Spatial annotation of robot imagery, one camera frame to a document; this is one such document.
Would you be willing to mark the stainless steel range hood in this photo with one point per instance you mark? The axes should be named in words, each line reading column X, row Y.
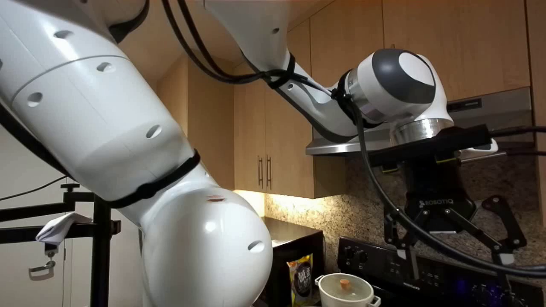
column 496, row 112

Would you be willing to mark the yellow snack bag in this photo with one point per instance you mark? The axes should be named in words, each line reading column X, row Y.
column 301, row 281

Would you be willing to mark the black camera stand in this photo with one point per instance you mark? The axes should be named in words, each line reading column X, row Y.
column 100, row 231

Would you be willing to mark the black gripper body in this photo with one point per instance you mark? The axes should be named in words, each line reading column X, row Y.
column 432, row 189

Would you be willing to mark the wooden upper cabinets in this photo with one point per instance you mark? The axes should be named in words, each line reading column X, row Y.
column 390, row 86

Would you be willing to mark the white ceramic pot with lid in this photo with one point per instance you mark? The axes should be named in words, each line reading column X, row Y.
column 345, row 291

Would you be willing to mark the black stove control panel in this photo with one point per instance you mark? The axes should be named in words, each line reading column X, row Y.
column 438, row 284

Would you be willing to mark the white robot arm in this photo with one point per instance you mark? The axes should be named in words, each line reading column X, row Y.
column 78, row 95

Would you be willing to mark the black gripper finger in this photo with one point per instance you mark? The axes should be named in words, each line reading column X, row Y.
column 403, row 242
column 502, row 250

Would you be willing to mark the black countertop appliance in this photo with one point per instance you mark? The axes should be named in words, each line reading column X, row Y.
column 291, row 242

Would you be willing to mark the white cloth on stand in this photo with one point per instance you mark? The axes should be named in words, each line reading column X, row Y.
column 57, row 230

